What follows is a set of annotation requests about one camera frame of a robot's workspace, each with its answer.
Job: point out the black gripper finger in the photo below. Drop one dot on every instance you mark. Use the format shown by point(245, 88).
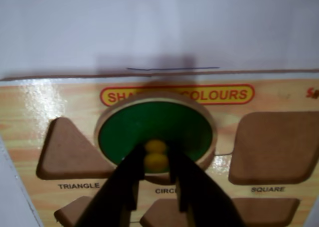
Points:
point(204, 199)
point(119, 187)

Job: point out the green circle piece yellow pin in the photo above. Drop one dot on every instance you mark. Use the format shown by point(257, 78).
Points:
point(149, 122)

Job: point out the wooden shapes puzzle board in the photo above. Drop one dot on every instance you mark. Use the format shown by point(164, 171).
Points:
point(274, 99)

